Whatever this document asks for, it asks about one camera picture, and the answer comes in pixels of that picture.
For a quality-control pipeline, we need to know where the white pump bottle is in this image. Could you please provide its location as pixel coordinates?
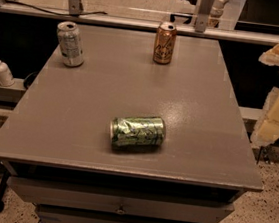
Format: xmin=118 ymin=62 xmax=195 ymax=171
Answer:
xmin=0 ymin=60 xmax=15 ymax=87

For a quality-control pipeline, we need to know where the grey drawer cabinet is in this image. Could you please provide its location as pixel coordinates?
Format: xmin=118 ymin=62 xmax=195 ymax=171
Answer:
xmin=0 ymin=26 xmax=263 ymax=223

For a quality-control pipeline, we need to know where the grey top drawer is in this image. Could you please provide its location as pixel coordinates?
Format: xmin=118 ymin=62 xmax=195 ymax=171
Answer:
xmin=7 ymin=177 xmax=234 ymax=223

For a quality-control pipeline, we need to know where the orange soda can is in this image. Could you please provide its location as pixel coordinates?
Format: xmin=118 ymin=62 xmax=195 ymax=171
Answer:
xmin=153 ymin=22 xmax=177 ymax=65

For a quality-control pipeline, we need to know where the black cable on ledge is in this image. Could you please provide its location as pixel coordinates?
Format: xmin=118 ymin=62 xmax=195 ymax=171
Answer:
xmin=0 ymin=0 xmax=110 ymax=21

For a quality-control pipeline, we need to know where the white 7up can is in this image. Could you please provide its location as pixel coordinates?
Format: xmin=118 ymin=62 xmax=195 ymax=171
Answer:
xmin=57 ymin=21 xmax=84 ymax=68

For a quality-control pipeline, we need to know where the right metal bracket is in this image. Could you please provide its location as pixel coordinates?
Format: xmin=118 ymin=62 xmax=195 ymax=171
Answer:
xmin=195 ymin=0 xmax=215 ymax=33

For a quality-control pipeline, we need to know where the green crushed can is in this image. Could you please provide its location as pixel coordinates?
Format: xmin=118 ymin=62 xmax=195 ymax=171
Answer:
xmin=109 ymin=116 xmax=167 ymax=147

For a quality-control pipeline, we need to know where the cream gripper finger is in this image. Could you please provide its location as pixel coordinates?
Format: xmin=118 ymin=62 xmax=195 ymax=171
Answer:
xmin=250 ymin=87 xmax=279 ymax=147
xmin=258 ymin=43 xmax=279 ymax=66

